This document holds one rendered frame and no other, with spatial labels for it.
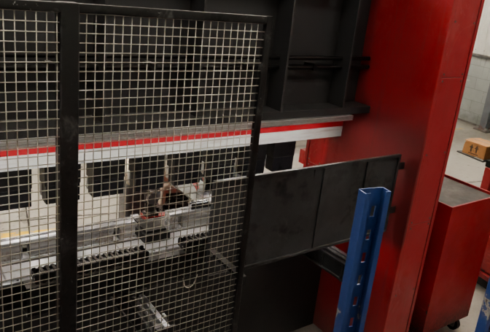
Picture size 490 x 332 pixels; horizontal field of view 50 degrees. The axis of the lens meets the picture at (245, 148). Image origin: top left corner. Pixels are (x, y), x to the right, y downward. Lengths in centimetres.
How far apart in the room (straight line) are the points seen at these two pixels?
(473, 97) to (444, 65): 812
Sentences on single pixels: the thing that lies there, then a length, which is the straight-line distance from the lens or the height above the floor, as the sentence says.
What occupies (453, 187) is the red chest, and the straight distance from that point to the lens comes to 366.
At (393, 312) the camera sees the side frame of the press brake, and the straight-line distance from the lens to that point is 324.
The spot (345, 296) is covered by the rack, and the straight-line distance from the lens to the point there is 109.
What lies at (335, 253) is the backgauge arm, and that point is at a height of 86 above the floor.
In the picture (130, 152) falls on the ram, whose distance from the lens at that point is 241.
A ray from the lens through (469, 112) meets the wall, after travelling 1092.
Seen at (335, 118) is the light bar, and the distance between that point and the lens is 280.
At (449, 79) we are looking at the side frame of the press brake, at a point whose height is 174.
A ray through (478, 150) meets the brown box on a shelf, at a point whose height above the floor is 105.
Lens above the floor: 209
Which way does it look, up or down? 17 degrees down
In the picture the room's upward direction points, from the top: 6 degrees clockwise
